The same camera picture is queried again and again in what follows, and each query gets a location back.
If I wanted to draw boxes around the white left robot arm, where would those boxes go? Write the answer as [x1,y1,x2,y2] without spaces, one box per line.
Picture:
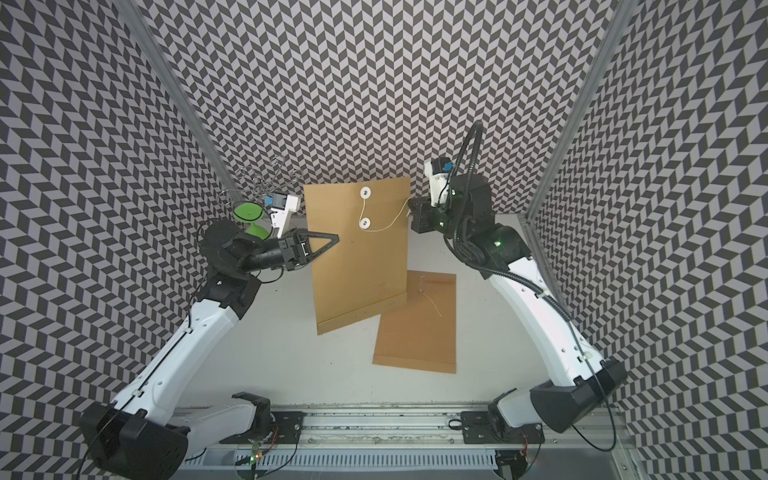
[79,220,339,479]

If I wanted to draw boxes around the chrome wire glass rack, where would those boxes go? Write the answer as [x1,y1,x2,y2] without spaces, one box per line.
[218,154,303,208]

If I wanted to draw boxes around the aluminium corner post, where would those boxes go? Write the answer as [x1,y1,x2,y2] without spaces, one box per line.
[112,0,245,203]
[519,0,640,307]

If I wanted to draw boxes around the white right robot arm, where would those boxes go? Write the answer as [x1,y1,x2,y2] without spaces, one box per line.
[409,172,628,433]

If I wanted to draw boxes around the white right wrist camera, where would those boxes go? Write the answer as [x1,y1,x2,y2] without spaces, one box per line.
[423,157,453,207]

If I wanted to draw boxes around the green plastic wine glass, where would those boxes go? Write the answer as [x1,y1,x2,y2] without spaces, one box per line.
[233,202,271,240]

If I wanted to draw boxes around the brown kraft file bag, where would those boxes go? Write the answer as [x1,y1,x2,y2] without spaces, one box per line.
[373,270,457,374]

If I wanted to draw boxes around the black corrugated right cable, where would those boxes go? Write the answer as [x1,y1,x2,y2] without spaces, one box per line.
[441,121,571,319]

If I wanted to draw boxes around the right aluminium corner post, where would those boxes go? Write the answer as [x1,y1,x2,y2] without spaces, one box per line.
[519,0,640,307]

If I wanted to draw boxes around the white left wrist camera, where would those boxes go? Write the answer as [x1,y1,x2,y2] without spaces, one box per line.
[265,191,301,238]

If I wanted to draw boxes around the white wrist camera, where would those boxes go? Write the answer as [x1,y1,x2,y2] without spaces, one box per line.
[265,191,301,238]
[423,157,453,207]

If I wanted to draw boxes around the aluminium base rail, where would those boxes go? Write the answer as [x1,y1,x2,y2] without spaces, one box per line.
[165,404,647,479]

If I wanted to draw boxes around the left aluminium corner post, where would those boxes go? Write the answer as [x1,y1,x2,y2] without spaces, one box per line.
[112,0,245,203]

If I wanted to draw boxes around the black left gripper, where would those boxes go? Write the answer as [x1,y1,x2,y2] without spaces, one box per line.
[238,227,339,274]

